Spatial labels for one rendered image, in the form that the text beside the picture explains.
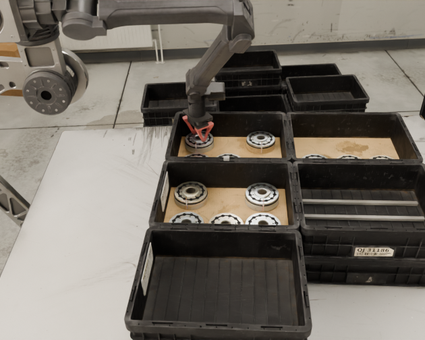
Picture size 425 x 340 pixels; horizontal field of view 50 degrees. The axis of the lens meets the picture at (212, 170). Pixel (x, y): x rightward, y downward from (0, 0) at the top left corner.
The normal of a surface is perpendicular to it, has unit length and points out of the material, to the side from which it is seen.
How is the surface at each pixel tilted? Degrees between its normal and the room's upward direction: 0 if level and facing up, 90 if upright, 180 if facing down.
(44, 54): 90
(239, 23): 130
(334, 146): 0
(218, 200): 0
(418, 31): 90
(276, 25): 90
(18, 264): 0
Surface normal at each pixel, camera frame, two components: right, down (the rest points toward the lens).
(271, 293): -0.04, -0.79
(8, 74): 0.03, 0.61
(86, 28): 0.04, 0.97
